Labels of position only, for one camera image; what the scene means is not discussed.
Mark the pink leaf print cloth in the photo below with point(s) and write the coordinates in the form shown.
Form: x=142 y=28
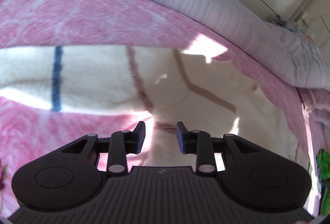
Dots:
x=2 y=175

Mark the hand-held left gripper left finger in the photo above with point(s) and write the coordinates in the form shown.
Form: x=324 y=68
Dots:
x=141 y=136

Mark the pink pillow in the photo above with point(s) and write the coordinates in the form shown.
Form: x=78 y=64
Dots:
x=319 y=115

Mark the pink rose bedsheet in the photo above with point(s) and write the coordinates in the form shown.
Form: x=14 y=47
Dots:
x=77 y=12

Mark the white striped cloth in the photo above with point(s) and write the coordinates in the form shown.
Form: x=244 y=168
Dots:
x=103 y=71

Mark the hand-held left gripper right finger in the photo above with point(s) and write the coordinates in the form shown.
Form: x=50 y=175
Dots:
x=179 y=137

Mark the pile of blue clothes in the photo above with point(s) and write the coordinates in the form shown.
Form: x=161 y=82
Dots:
x=286 y=23

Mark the green knit garment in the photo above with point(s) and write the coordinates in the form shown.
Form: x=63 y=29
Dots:
x=324 y=175

